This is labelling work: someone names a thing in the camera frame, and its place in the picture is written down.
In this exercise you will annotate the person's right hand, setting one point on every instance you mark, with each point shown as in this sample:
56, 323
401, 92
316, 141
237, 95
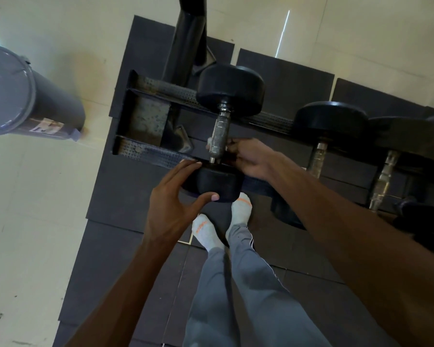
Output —
253, 158

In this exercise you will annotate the person's left hand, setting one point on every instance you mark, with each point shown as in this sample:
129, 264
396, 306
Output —
166, 209

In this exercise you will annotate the person's left thumb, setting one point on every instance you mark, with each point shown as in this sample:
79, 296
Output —
201, 201

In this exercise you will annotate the person's right fingers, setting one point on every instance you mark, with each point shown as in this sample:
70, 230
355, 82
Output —
235, 147

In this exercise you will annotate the person's left forearm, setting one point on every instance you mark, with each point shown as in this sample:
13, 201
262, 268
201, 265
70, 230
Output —
130, 296

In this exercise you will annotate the person's right forearm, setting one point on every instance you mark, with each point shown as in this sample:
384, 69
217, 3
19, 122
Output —
365, 249

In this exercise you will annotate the white sock with orange print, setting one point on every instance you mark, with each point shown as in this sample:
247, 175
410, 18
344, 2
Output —
205, 231
240, 211

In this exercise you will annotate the black metal dumbbell rack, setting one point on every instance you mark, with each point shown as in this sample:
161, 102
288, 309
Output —
155, 153

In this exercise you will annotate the black rubber floor mats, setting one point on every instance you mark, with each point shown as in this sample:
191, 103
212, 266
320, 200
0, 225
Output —
108, 256

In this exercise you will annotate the grey track trousers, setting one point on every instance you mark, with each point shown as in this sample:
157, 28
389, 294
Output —
260, 296

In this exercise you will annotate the dark grey lidded trash bin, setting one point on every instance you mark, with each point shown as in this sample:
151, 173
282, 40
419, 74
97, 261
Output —
18, 93

